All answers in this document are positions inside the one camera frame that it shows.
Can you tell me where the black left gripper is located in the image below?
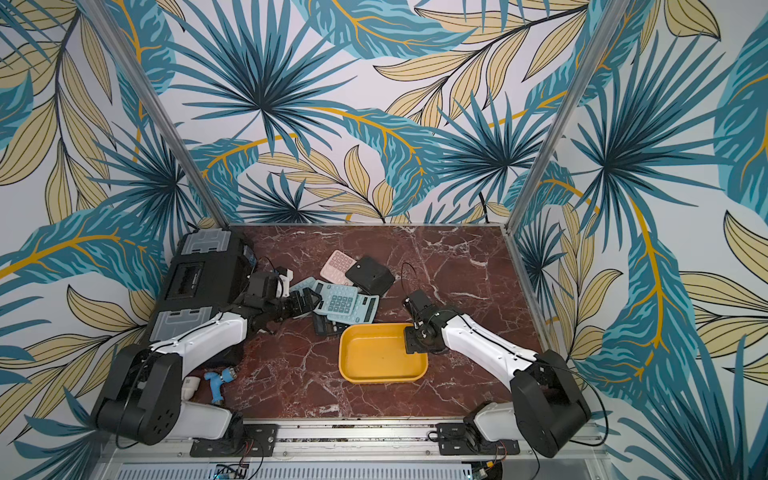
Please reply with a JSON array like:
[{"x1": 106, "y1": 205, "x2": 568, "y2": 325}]
[{"x1": 265, "y1": 285, "x2": 322, "y2": 322}]

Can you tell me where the black keyed calculator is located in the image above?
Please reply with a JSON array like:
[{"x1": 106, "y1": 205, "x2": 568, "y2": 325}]
[{"x1": 312, "y1": 313, "x2": 348, "y2": 338}]

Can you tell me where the yellow plastic tray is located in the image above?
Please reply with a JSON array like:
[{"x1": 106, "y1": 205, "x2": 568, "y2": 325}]
[{"x1": 338, "y1": 323, "x2": 428, "y2": 384}]

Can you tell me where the large teal calculator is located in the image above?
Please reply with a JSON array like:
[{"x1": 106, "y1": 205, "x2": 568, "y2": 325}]
[{"x1": 323, "y1": 284, "x2": 380, "y2": 325}]

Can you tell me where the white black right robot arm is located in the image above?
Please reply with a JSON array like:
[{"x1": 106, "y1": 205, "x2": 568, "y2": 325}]
[{"x1": 403, "y1": 290, "x2": 592, "y2": 458}]

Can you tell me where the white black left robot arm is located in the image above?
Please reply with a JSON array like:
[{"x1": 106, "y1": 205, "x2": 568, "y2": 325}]
[{"x1": 91, "y1": 272, "x2": 322, "y2": 449}]

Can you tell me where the small teal calculator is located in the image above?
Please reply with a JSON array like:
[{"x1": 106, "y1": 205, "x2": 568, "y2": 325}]
[{"x1": 289, "y1": 277, "x2": 317, "y2": 297}]

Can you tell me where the pink calculator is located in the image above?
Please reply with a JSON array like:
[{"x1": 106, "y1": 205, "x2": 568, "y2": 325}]
[{"x1": 320, "y1": 250, "x2": 356, "y2": 286}]

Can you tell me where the black upside-down calculator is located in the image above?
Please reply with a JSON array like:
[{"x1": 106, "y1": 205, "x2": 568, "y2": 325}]
[{"x1": 345, "y1": 256, "x2": 395, "y2": 296}]

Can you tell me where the black plastic toolbox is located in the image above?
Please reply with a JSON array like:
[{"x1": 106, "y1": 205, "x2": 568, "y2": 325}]
[{"x1": 140, "y1": 229, "x2": 257, "y2": 346}]

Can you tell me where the blue toy figure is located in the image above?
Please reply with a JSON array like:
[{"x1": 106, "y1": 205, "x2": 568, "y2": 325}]
[{"x1": 203, "y1": 367, "x2": 237, "y2": 406}]

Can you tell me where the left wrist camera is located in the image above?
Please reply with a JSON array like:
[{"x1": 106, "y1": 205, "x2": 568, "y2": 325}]
[{"x1": 276, "y1": 267, "x2": 294, "y2": 298}]

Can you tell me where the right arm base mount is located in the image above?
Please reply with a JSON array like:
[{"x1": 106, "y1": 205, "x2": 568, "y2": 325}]
[{"x1": 427, "y1": 422, "x2": 520, "y2": 457}]

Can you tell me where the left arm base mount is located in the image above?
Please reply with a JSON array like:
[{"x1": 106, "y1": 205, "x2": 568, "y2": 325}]
[{"x1": 190, "y1": 424, "x2": 279, "y2": 458}]

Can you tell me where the aluminium front rail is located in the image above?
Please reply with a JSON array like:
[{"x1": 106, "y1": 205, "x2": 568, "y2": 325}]
[{"x1": 91, "y1": 417, "x2": 617, "y2": 479}]

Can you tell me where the left aluminium corner post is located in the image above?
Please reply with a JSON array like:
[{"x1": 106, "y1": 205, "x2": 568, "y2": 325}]
[{"x1": 81, "y1": 0, "x2": 230, "y2": 228}]

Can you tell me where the aluminium corner post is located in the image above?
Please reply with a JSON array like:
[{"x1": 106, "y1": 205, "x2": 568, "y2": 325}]
[
  {"x1": 505, "y1": 1, "x2": 628, "y2": 237},
  {"x1": 81, "y1": 0, "x2": 230, "y2": 228}
]

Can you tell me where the right aluminium corner post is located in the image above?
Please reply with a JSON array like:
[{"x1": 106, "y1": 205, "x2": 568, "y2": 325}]
[{"x1": 505, "y1": 1, "x2": 628, "y2": 237}]

